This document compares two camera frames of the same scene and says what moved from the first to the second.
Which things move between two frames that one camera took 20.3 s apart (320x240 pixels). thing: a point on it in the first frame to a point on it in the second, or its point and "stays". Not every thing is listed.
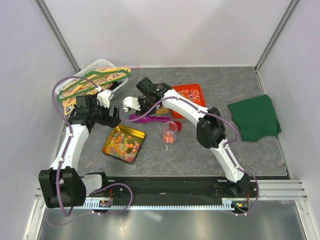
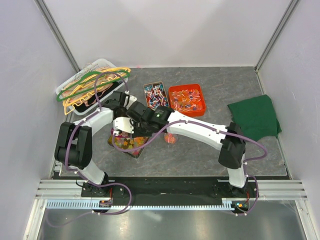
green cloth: x=255 y=118 stays
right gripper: x=142 y=111 to x=137 y=134
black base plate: x=168 y=188 stays
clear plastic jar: x=170 y=132 stays
